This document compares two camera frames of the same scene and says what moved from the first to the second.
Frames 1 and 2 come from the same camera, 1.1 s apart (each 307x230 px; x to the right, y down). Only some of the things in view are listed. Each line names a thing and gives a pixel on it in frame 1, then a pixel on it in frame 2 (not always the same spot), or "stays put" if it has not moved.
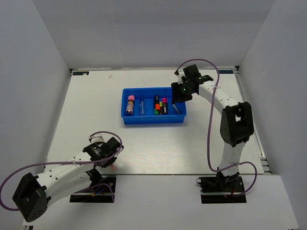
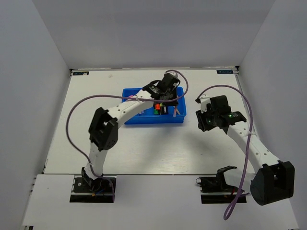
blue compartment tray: [150, 105] stays put
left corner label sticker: [83, 73] stays put
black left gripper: [112, 160] → [173, 102]
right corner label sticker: [225, 71] stays put
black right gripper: [175, 88] → [200, 117]
